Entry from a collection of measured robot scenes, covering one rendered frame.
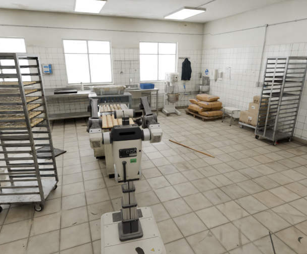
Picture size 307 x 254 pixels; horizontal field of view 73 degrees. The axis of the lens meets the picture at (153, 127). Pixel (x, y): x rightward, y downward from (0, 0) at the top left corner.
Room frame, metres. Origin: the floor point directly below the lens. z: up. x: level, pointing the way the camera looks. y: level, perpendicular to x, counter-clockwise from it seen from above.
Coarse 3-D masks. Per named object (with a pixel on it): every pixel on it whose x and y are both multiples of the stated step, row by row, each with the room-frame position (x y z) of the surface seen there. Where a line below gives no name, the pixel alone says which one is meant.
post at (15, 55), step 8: (16, 56) 2.11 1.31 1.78; (16, 64) 2.11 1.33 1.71; (16, 72) 2.11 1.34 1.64; (24, 96) 2.12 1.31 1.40; (24, 104) 2.11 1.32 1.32; (24, 112) 2.11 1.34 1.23; (32, 136) 2.13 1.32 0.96; (32, 144) 2.11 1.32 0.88; (32, 152) 2.11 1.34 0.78; (40, 184) 2.11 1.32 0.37; (40, 192) 2.11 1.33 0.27
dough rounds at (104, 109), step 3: (111, 105) 3.96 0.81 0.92; (114, 105) 3.96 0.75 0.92; (117, 105) 3.96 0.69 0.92; (102, 108) 3.70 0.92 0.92; (105, 108) 3.70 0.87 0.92; (108, 108) 3.70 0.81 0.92; (111, 108) 3.71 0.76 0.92; (114, 108) 3.78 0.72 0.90; (117, 108) 3.69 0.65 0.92; (120, 108) 3.69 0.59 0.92; (102, 111) 3.49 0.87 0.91; (105, 111) 3.51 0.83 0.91
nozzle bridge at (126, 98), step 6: (90, 96) 3.46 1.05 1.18; (96, 96) 3.47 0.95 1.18; (102, 96) 3.50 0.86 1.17; (108, 96) 3.52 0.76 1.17; (114, 96) 3.55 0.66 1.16; (120, 96) 3.58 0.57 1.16; (126, 96) 3.69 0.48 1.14; (102, 102) 3.58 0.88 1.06; (114, 102) 3.61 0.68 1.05; (120, 102) 3.61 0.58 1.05; (126, 102) 3.64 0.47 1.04
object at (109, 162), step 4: (104, 132) 2.83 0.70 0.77; (108, 144) 2.84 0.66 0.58; (108, 148) 2.83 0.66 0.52; (108, 152) 2.83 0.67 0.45; (108, 156) 2.83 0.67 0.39; (112, 156) 2.85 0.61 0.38; (108, 160) 2.83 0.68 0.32; (112, 160) 2.85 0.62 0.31; (108, 164) 2.83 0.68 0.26; (112, 164) 2.85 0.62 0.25; (108, 168) 2.83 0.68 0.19; (112, 168) 2.84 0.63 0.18; (108, 172) 2.83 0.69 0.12; (112, 172) 2.85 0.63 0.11; (112, 176) 2.87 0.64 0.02
